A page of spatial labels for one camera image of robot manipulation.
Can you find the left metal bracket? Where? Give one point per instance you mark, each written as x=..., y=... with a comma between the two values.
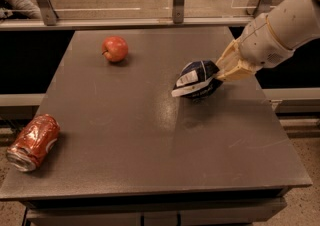
x=48, y=13

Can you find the red apple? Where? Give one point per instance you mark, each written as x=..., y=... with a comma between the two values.
x=114, y=49

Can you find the blue chip bag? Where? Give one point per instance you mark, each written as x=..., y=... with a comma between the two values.
x=197, y=80

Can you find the crushed red soda can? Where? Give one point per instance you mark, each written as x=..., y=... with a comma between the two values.
x=33, y=143

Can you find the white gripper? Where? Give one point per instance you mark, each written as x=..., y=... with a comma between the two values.
x=260, y=44

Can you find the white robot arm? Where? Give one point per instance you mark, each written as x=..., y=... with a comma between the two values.
x=295, y=22

